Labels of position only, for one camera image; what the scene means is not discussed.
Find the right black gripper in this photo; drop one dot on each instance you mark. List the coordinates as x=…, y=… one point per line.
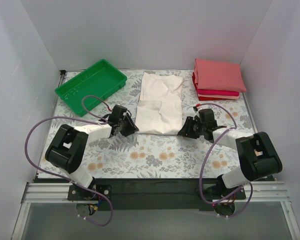
x=190, y=128

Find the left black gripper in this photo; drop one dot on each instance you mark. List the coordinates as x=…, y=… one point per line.
x=126, y=124

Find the white t-shirt red print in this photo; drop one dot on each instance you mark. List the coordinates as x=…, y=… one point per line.
x=159, y=109

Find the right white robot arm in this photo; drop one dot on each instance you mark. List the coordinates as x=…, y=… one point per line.
x=257, y=155

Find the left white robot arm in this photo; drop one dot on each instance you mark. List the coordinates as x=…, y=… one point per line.
x=67, y=148

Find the floral patterned table mat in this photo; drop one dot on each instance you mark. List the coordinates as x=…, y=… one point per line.
x=158, y=156

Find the magenta folded t-shirt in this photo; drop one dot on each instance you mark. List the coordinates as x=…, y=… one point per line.
x=212, y=92

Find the green plastic tray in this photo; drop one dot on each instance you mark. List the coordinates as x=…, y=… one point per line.
x=101, y=80

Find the salmon pink folded t-shirt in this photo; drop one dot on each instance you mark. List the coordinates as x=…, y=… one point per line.
x=217, y=75

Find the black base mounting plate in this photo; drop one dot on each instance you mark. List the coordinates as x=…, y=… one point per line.
x=158, y=193

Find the aluminium frame rail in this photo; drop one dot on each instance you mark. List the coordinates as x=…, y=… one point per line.
x=57, y=193

